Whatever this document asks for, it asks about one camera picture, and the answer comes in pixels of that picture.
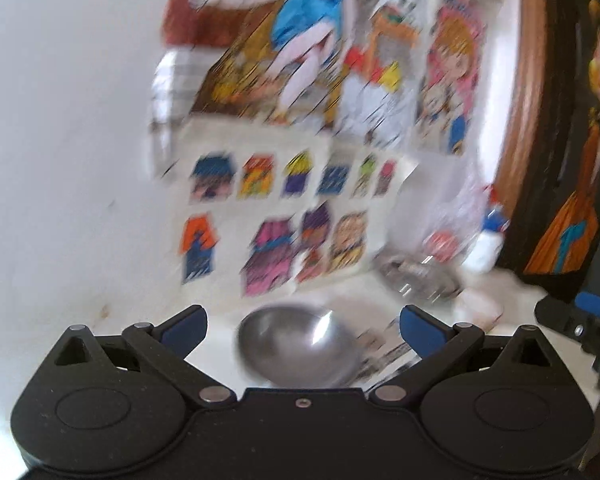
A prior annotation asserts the large steel bowl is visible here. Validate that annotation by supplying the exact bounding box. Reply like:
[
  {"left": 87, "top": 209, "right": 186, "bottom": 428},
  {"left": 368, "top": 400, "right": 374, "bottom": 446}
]
[{"left": 236, "top": 304, "right": 363, "bottom": 389}]

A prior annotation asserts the shallow steel plate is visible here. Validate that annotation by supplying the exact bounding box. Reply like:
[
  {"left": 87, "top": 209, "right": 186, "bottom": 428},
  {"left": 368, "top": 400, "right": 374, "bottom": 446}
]
[{"left": 373, "top": 252, "right": 463, "bottom": 306}]

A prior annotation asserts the white printed cloth mat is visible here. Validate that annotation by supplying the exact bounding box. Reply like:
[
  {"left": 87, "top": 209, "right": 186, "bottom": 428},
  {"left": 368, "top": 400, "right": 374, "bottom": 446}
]
[{"left": 199, "top": 268, "right": 600, "bottom": 401}]

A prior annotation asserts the dark framed girl painting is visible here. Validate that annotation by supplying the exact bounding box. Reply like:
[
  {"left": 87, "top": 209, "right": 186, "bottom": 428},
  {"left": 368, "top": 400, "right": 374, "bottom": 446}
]
[{"left": 512, "top": 0, "right": 600, "bottom": 301}]

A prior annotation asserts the white glue bottle blue cap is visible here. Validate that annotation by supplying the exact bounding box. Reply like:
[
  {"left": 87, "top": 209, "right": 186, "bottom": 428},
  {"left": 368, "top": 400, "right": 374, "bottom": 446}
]
[{"left": 462, "top": 184, "right": 509, "bottom": 274}]

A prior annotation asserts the clear plastic bag red item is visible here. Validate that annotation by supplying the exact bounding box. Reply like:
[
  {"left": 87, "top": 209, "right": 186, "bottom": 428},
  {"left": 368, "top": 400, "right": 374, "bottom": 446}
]
[{"left": 408, "top": 156, "right": 489, "bottom": 262}]

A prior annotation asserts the houses drawing paper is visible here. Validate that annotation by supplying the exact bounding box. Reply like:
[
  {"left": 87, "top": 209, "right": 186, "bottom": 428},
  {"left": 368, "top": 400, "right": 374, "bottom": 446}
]
[{"left": 166, "top": 115, "right": 417, "bottom": 307}]

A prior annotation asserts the pink girl drawing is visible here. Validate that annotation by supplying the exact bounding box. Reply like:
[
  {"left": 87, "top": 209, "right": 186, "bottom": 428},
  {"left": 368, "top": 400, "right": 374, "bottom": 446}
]
[{"left": 415, "top": 0, "right": 486, "bottom": 155}]

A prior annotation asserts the brown wooden frame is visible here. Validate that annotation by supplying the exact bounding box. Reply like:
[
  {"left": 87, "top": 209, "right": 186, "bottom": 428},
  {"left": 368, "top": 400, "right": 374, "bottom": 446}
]
[{"left": 495, "top": 0, "right": 547, "bottom": 214}]

